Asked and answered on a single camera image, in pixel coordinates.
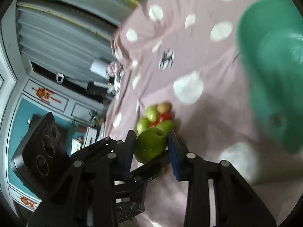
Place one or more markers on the tiger sticker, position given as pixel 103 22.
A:
pixel 27 201
pixel 43 94

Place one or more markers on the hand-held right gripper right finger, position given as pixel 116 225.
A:
pixel 174 157

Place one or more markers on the pile of clutter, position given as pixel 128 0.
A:
pixel 114 85

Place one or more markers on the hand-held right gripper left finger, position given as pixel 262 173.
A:
pixel 129 157

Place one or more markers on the white hook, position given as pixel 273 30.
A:
pixel 60 78

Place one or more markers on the grey curtain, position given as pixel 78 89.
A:
pixel 61 35

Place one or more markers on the white paper roll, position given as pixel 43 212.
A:
pixel 98 67

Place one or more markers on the pink crumpled cloth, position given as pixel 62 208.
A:
pixel 114 69

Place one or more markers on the large green apple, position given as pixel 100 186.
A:
pixel 150 146

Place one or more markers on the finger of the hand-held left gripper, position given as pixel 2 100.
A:
pixel 101 145
pixel 142 173

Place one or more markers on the small red tomato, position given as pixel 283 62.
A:
pixel 153 124

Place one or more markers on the small yellow round fruit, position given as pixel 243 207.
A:
pixel 163 107

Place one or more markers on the grey panelled cabinet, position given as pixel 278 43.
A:
pixel 21 113

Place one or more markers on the pink polka dot bedsheet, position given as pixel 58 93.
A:
pixel 201 52

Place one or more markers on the green plastic bowl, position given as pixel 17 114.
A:
pixel 269 71

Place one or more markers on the green oval fruit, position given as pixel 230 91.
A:
pixel 165 125
pixel 152 113
pixel 142 125

